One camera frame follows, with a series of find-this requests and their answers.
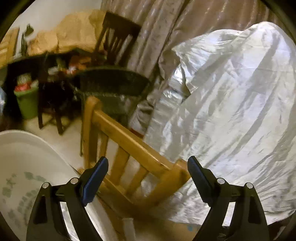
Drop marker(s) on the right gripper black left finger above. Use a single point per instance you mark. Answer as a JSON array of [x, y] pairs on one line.
[[46, 220]]

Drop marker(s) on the green trash bin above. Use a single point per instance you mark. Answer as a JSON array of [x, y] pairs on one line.
[[28, 102]]

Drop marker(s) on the white floral plastic basin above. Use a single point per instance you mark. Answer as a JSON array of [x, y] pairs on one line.
[[27, 161]]

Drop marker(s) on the light wooden chair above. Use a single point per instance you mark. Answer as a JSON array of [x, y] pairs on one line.
[[139, 179]]

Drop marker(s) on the white silvery plastic sheet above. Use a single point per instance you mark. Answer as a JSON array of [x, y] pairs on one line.
[[231, 103]]

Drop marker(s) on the dark cluttered desk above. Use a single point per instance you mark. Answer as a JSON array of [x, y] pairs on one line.
[[51, 74]]

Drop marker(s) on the crumpled brown paper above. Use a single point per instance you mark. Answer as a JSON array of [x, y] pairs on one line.
[[77, 30]]

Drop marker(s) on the dark wooden chair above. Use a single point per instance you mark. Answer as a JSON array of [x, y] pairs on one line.
[[117, 37]]

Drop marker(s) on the brown patterned curtain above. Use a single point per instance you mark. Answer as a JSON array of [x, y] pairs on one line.
[[165, 24]]

